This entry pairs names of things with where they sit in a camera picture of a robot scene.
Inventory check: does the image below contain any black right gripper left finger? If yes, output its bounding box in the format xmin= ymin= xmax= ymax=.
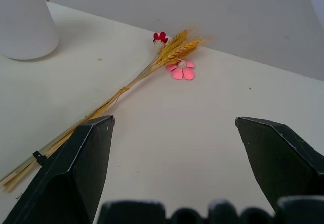
xmin=1 ymin=115 xmax=115 ymax=224

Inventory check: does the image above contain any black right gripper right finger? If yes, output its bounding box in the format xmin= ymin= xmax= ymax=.
xmin=234 ymin=116 xmax=324 ymax=213

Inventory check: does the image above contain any white ceramic vase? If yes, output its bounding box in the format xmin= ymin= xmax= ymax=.
xmin=0 ymin=0 xmax=60 ymax=61

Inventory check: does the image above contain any dried wheat stalk bundle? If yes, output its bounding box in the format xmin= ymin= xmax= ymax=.
xmin=0 ymin=28 xmax=213 ymax=193

